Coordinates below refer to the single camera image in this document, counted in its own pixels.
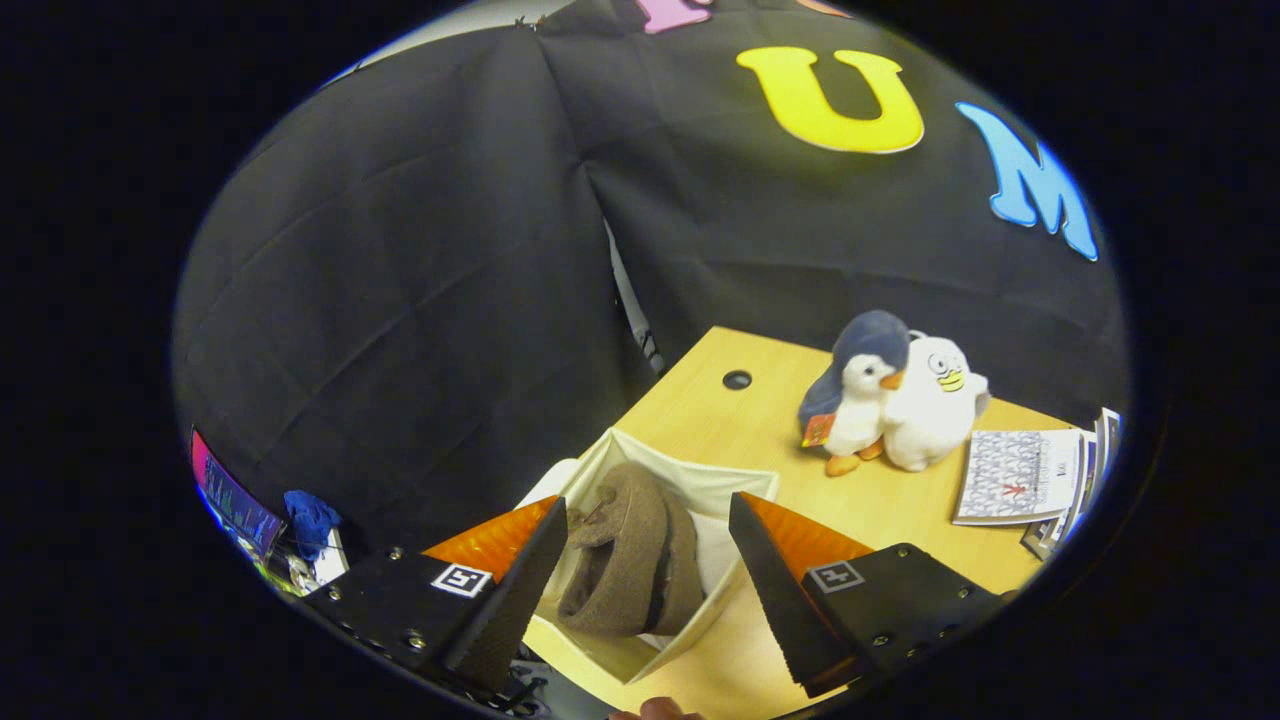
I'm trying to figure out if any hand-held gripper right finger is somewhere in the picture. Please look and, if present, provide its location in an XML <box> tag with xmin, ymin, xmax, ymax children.
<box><xmin>728</xmin><ymin>490</ymin><xmax>1006</xmax><ymax>699</ymax></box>

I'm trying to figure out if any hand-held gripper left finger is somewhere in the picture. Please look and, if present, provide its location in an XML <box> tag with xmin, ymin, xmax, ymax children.
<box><xmin>300</xmin><ymin>495</ymin><xmax>569</xmax><ymax>693</ymax></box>

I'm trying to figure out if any brown felt shoe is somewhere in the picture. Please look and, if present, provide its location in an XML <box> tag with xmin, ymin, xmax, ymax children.
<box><xmin>557</xmin><ymin>463</ymin><xmax>669</xmax><ymax>637</ymax></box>
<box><xmin>648</xmin><ymin>488</ymin><xmax>707</xmax><ymax>633</ymax></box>

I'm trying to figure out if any cream fabric storage box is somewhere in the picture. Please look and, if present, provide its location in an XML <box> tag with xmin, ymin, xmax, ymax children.
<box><xmin>520</xmin><ymin>428</ymin><xmax>781</xmax><ymax>686</ymax></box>

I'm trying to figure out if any blue cloth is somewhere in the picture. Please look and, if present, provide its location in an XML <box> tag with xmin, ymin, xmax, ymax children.
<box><xmin>283</xmin><ymin>489</ymin><xmax>344</xmax><ymax>562</ymax></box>

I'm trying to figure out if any grey penguin plush toy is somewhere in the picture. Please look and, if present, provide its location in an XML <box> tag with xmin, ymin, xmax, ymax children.
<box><xmin>796</xmin><ymin>309</ymin><xmax>914</xmax><ymax>479</ymax></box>

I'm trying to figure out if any white duck plush toy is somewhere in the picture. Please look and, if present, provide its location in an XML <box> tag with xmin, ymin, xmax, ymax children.
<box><xmin>880</xmin><ymin>335</ymin><xmax>992</xmax><ymax>474</ymax></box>

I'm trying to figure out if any grey patterned booklet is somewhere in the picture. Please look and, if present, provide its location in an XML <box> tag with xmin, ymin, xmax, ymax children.
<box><xmin>952</xmin><ymin>429</ymin><xmax>1084</xmax><ymax>528</ymax></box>

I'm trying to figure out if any blue cover booklet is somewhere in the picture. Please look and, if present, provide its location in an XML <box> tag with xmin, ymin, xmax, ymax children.
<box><xmin>1020</xmin><ymin>440</ymin><xmax>1101</xmax><ymax>563</ymax></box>

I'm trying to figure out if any black backdrop cloth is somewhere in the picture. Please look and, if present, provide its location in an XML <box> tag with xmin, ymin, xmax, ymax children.
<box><xmin>172</xmin><ymin>0</ymin><xmax>1131</xmax><ymax>561</ymax></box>

